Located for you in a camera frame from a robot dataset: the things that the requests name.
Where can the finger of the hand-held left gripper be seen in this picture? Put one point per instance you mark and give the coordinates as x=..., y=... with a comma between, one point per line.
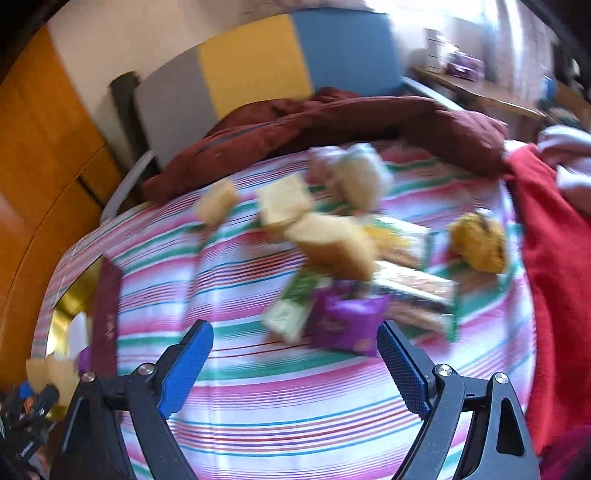
x=44, y=400

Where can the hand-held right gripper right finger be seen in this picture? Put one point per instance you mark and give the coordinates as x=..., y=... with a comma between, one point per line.
x=406, y=374

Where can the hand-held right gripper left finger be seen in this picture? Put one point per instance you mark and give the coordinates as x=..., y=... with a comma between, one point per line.
x=184, y=369

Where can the purple snack packet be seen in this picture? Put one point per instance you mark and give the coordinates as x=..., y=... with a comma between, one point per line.
x=351, y=323

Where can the long green cracker packet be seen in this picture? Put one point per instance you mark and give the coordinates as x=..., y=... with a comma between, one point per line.
x=415, y=288

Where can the maroon box with gold lining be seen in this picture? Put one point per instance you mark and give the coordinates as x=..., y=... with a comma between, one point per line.
x=107, y=314

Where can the green white snack packet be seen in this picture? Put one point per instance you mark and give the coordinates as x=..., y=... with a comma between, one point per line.
x=291, y=307

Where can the large yellow cake packet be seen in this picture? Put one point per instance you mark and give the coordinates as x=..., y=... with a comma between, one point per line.
x=332, y=244

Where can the orange yellow snack packet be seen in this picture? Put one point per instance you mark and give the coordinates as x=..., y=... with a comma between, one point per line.
x=480, y=244

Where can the square pale cake packet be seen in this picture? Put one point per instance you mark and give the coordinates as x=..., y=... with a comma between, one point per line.
x=282, y=203

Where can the small purple packet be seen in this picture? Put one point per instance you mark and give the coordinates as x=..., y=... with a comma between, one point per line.
x=84, y=361

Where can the striped bedsheet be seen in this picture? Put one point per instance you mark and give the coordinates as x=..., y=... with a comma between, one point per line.
x=286, y=415

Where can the green yellow cracker packet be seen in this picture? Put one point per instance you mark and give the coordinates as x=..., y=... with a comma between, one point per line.
x=401, y=240

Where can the small yellow cake packet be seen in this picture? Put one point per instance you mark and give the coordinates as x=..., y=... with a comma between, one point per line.
x=217, y=201

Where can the red blanket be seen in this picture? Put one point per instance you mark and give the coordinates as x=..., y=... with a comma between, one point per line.
x=554, y=277

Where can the magenta cloth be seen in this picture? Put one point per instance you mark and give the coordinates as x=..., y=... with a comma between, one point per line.
x=570, y=454

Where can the orange wooden wardrobe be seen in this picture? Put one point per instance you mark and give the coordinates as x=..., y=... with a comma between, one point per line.
x=41, y=161

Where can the maroon padded jacket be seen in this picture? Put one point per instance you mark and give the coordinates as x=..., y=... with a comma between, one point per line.
x=369, y=122

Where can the lavender cloth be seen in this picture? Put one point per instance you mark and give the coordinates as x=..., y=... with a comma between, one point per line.
x=570, y=147

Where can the wooden desk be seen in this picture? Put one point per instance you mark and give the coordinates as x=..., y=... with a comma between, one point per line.
x=480, y=94

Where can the grey yellow blue headboard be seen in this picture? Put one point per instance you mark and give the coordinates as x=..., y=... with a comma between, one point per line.
x=249, y=69

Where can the purple box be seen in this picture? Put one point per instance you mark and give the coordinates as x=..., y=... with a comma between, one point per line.
x=464, y=67

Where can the wooden cabinet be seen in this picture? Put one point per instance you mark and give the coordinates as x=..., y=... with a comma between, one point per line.
x=572, y=99

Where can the blue round object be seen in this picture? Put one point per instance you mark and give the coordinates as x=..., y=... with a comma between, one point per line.
x=548, y=85

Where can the white box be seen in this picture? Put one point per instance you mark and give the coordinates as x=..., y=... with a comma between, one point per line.
x=434, y=48

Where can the pale curtain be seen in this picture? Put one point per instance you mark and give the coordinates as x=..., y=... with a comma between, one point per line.
x=512, y=41

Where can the grey bed frame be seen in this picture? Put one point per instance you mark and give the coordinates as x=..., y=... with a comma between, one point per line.
x=124, y=184

